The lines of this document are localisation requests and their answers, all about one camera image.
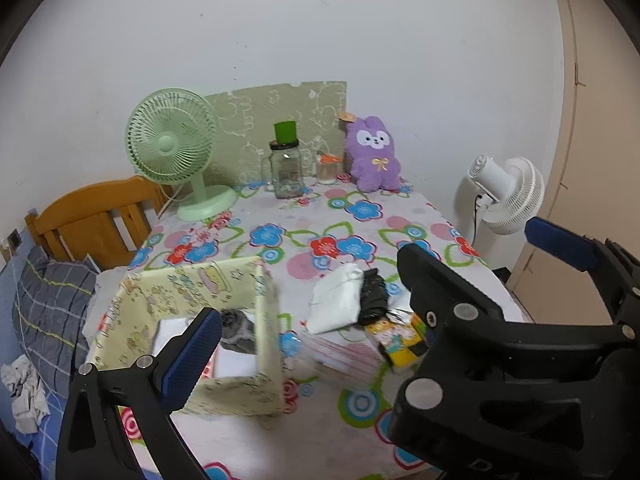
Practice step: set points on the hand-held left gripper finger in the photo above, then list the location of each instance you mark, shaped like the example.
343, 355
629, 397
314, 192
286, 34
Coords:
192, 355

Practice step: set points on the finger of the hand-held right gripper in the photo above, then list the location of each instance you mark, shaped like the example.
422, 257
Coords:
450, 285
560, 245

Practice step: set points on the yellow cartoon fabric storage box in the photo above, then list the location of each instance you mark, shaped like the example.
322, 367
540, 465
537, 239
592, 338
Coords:
150, 290

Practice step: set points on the black cloth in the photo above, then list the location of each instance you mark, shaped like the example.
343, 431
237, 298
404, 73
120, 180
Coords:
372, 295

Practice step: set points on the white cloth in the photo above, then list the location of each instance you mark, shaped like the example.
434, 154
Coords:
25, 390
335, 300

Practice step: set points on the white folded fabric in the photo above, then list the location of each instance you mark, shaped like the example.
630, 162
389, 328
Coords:
235, 362
170, 332

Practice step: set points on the grey striped sock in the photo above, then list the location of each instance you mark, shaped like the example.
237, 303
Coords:
237, 330

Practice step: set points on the white standing fan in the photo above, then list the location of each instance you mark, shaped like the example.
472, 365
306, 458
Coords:
515, 195

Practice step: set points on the beige wooden door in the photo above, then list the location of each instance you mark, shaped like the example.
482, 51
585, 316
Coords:
600, 110

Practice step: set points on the grey plaid pillow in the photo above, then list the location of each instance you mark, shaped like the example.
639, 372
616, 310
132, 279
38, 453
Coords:
55, 305

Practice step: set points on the purple plush bunny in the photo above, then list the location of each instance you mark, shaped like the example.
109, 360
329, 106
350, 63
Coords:
372, 160

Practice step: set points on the floral tablecloth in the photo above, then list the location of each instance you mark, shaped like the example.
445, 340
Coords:
300, 240

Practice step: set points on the cotton swab jar orange lid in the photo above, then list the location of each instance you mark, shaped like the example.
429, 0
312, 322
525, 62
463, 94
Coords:
327, 170

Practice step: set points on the white crumpled cloth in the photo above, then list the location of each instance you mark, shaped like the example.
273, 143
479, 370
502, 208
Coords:
25, 390

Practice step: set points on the wooden chair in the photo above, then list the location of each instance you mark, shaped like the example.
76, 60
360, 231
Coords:
85, 215

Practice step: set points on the blue bed sheet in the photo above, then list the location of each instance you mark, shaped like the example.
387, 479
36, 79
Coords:
7, 305

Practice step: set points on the glass mug jar black lid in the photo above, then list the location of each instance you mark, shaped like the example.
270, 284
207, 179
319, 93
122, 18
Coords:
287, 172

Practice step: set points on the green desk fan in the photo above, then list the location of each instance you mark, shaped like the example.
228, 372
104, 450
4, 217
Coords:
170, 142

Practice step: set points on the green plastic cup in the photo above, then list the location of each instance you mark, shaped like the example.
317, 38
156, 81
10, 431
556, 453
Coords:
285, 132

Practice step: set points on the green patterned board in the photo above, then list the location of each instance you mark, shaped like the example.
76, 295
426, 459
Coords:
300, 105

